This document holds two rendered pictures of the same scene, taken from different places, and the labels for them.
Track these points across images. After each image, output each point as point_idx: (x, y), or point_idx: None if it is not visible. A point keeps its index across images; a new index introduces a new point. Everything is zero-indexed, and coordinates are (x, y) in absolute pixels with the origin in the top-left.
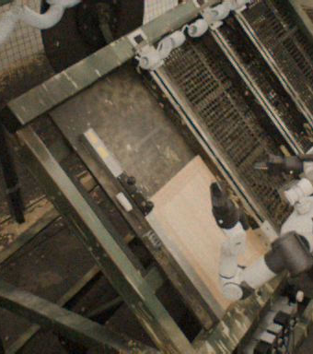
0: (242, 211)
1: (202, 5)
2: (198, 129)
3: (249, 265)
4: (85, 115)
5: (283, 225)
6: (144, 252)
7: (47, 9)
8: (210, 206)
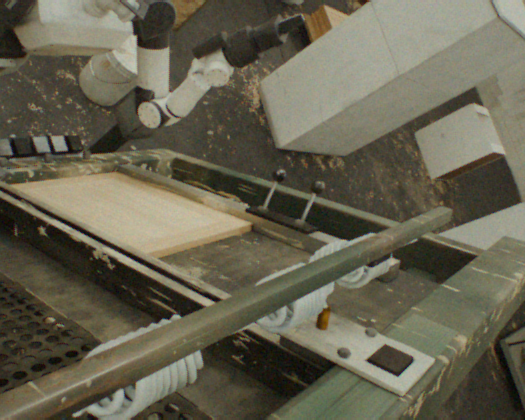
0: (223, 33)
1: (187, 327)
2: (128, 259)
3: (162, 78)
4: (403, 298)
5: None
6: None
7: None
8: (103, 221)
